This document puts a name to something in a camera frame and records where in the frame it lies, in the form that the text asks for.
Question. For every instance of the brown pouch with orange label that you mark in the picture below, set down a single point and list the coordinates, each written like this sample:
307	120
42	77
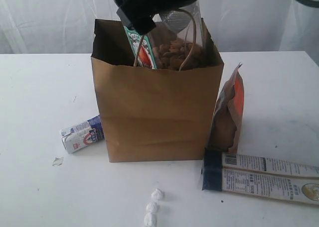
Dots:
228	114

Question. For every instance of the blue white milk carton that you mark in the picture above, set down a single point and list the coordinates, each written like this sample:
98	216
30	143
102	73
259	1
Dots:
82	135

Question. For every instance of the nut jar with gold lid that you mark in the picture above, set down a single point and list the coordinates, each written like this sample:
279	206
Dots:
176	43

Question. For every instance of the white candy bottom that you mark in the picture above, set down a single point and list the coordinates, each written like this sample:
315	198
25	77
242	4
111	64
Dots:
150	220

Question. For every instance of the white long noodle package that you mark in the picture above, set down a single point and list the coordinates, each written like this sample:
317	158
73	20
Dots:
260	177

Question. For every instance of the white candy top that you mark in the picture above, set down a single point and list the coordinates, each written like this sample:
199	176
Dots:
157	195

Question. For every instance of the brown paper bag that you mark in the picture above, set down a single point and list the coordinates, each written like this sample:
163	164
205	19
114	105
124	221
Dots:
147	114

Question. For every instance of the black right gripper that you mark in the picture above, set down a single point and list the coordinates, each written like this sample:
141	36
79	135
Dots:
138	15

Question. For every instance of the white curtain backdrop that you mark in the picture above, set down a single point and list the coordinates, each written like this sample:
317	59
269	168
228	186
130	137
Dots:
66	26

